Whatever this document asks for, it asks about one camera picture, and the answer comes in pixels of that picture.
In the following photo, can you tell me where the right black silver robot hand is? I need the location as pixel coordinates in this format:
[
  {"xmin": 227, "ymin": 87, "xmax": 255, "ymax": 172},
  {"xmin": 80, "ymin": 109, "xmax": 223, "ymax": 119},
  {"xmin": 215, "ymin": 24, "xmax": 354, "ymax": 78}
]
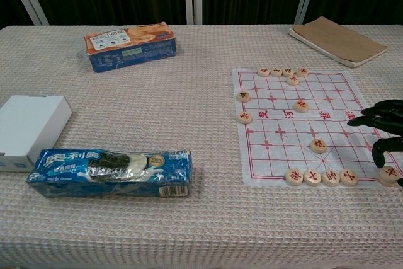
[{"xmin": 347, "ymin": 98, "xmax": 403, "ymax": 188}]

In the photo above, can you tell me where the chinese chess board mat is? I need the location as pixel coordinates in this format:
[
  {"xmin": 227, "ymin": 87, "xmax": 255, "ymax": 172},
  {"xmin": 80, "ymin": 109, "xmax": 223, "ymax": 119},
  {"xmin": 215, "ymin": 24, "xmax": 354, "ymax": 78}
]
[{"xmin": 232, "ymin": 67, "xmax": 403, "ymax": 188}]

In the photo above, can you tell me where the brown paper notebook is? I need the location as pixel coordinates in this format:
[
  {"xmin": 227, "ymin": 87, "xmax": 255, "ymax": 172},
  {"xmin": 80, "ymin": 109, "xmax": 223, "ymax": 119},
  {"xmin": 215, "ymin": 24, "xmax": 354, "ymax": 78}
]
[{"xmin": 287, "ymin": 16, "xmax": 388, "ymax": 69}]

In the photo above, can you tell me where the beige woven tablecloth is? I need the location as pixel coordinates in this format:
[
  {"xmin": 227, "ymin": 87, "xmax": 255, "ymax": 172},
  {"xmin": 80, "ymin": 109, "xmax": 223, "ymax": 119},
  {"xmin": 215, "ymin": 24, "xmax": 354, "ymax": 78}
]
[{"xmin": 0, "ymin": 24, "xmax": 403, "ymax": 269}]

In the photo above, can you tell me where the orange blue cookie box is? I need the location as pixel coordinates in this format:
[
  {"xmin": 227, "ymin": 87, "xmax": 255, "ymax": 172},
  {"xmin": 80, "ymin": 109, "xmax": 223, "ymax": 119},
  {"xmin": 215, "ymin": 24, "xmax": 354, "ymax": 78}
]
[{"xmin": 83, "ymin": 21, "xmax": 177, "ymax": 74}]

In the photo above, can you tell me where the blue Oreo cookie pack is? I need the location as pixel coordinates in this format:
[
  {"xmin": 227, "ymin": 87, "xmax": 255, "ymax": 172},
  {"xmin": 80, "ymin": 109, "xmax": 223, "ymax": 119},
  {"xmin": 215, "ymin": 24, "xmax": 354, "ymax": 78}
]
[{"xmin": 26, "ymin": 147, "xmax": 194, "ymax": 198}]

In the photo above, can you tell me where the white cardboard box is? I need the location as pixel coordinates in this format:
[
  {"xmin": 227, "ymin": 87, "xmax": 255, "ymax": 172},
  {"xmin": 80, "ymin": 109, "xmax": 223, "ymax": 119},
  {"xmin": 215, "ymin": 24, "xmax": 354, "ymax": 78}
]
[{"xmin": 0, "ymin": 94, "xmax": 73, "ymax": 173}]

